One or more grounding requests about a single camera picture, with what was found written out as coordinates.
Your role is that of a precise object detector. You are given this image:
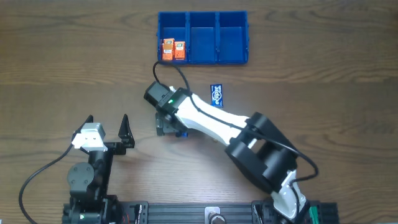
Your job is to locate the black cable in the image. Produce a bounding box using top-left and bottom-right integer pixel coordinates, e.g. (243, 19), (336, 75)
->
(152, 60), (320, 184)
(18, 143), (74, 224)

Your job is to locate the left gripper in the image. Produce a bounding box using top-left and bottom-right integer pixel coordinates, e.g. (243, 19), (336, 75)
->
(72, 113), (136, 156)

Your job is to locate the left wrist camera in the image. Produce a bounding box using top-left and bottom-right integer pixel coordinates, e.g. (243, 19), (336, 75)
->
(71, 122), (107, 153)

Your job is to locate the mounting rail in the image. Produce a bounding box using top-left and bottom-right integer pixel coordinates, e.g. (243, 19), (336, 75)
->
(62, 201), (340, 224)

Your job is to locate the blue tray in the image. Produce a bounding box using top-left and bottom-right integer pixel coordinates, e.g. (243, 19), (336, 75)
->
(157, 11), (250, 65)

